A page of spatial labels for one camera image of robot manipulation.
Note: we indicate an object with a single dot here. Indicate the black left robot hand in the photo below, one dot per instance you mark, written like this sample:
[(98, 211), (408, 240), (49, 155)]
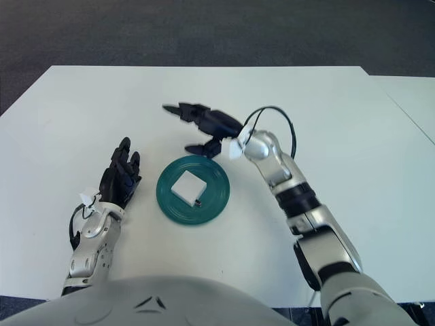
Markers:
[(115, 183)]

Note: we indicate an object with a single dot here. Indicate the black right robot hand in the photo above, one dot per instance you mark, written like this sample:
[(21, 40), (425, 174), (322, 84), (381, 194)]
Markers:
[(217, 124)]

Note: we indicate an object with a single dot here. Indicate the white cube charger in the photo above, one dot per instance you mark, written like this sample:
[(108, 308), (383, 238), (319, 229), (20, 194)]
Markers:
[(188, 186)]

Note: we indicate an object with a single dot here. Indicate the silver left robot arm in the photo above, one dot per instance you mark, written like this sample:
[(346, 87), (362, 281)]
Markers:
[(91, 244)]

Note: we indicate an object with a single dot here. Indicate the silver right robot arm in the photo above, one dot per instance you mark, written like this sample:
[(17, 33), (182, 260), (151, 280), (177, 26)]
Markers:
[(323, 244)]

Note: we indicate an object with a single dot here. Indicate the teal round plate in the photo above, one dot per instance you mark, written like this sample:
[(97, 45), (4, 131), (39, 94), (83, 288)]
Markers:
[(214, 193)]

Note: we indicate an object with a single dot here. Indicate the white right wrist connector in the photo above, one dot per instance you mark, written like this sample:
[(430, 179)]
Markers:
[(236, 147)]

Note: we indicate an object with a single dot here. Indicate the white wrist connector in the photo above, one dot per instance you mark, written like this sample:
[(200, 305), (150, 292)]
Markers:
[(87, 197), (236, 147)]

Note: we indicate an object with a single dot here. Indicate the white left wrist connector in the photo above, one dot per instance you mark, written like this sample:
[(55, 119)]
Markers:
[(87, 197)]

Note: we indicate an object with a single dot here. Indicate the grey robot torso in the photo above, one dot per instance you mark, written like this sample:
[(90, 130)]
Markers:
[(136, 305)]

